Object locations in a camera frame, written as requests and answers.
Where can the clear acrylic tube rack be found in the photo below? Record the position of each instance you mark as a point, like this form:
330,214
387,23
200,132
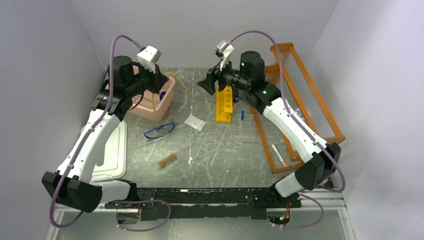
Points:
247,129

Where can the white paper packet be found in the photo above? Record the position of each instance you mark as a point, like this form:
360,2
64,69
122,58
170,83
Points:
195,122

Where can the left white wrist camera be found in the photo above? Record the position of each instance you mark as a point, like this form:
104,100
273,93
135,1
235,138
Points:
148,58

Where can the blue safety glasses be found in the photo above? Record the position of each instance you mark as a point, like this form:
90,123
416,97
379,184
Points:
160,131

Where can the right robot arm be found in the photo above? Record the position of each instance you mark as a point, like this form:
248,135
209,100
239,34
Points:
319,157

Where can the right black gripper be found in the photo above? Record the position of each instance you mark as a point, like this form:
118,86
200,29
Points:
208,83

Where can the pink plastic bin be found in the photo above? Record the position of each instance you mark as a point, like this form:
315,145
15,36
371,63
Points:
127,96

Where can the brown test tube brush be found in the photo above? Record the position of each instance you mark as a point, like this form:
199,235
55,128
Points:
171,157

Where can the white plastic lid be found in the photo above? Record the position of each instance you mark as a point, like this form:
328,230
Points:
112,155

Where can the tan rubber tubing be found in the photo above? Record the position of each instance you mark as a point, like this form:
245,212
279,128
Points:
172,74

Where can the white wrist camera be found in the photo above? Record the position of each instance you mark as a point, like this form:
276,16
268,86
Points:
148,58
224,51

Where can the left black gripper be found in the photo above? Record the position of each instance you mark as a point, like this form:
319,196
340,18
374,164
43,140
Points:
159,79

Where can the white blue small jar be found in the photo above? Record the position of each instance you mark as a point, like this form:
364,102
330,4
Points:
300,114

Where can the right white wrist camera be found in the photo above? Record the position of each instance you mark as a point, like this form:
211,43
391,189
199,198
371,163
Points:
224,51

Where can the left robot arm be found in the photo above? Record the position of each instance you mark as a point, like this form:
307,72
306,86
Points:
71,184

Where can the yellow test tube rack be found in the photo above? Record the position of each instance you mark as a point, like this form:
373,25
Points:
223,105

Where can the orange wooden shelf rack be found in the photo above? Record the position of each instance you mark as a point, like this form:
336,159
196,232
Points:
307,98

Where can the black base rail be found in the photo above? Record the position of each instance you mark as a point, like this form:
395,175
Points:
197,203

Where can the glass stirring rod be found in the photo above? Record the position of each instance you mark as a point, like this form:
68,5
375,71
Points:
154,141

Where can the white orange marker pen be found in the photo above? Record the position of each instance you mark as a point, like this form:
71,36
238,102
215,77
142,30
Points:
279,156

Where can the blue base graduated cylinder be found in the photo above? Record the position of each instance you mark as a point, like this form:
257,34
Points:
162,95

